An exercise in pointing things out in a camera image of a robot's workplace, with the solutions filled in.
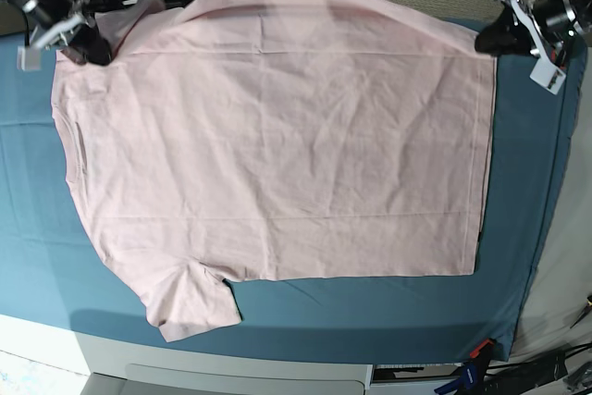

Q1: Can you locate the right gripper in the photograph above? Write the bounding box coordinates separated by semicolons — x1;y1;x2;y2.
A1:
18;0;112;66

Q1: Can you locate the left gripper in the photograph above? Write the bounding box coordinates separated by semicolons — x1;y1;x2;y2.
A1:
475;0;578;60

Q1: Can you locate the pink T-shirt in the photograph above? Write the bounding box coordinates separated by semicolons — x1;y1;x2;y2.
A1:
51;0;496;341

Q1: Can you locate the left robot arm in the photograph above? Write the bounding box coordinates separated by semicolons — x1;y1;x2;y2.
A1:
475;0;591;67

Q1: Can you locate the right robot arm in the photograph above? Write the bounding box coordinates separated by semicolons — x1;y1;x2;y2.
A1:
3;0;113;71

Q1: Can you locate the teal table cloth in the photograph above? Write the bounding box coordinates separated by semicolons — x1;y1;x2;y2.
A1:
1;35;586;364

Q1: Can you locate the orange black clamp bottom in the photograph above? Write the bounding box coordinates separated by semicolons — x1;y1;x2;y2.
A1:
469;339;497;360

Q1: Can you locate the blue clamp bottom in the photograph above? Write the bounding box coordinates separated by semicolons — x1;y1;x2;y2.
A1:
434;362;487;395

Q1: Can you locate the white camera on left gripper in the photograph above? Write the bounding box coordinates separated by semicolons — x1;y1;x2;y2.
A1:
530;57;566;95

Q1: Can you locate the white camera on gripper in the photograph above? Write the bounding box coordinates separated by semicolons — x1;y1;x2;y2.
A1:
17;46;42;71
530;57;566;95

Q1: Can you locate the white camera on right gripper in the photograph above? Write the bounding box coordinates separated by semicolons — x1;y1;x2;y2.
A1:
17;46;42;71

